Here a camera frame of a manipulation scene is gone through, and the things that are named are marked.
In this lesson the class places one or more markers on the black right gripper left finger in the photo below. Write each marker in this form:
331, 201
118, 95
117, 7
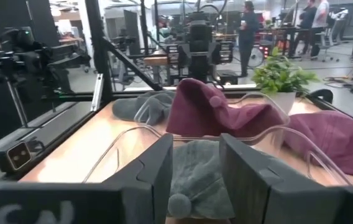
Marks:
151, 174

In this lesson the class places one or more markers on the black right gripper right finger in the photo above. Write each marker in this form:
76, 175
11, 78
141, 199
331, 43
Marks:
257, 193

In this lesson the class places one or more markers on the grey cotton cap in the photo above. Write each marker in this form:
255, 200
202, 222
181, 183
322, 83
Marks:
195, 174

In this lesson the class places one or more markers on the clear plastic bin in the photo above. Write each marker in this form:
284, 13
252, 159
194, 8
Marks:
123, 155
257, 100

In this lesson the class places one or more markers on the dark green cloth pile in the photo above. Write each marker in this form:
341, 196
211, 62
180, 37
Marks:
126, 109

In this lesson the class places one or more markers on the white plant pot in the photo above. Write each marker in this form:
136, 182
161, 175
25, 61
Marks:
283, 101

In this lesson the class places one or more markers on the small black box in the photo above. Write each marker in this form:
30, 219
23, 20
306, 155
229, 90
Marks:
227, 77

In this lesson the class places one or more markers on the green leafy plant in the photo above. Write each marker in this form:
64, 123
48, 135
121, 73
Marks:
279, 74

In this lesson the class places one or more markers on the black chair armrest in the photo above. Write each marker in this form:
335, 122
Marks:
325, 92

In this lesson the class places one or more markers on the silver metal pole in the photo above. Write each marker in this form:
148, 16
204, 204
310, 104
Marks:
17, 104

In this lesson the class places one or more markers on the silver aluminium bracket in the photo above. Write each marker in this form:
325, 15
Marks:
97, 93

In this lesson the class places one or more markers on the small black table camera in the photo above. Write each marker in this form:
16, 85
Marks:
16, 157

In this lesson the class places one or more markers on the black table frame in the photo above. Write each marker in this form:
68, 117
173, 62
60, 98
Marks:
99, 46

